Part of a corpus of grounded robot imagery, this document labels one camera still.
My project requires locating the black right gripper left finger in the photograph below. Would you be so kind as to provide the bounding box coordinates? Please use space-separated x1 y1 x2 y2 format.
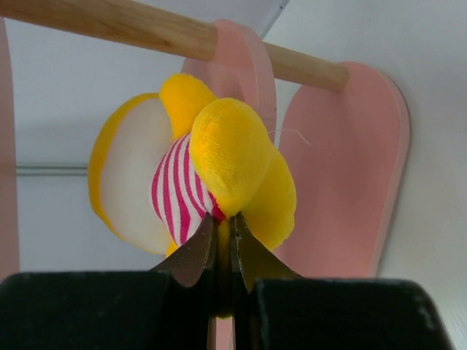
1 216 217 349

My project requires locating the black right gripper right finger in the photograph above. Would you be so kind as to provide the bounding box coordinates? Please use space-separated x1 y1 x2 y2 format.
230 216 452 349

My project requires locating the yellow plush toy striped shirt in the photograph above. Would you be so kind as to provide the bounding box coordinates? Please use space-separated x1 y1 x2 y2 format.
87 73 297 322

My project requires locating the pink wooden three-tier shelf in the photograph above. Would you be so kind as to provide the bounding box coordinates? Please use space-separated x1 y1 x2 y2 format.
1 1 410 348

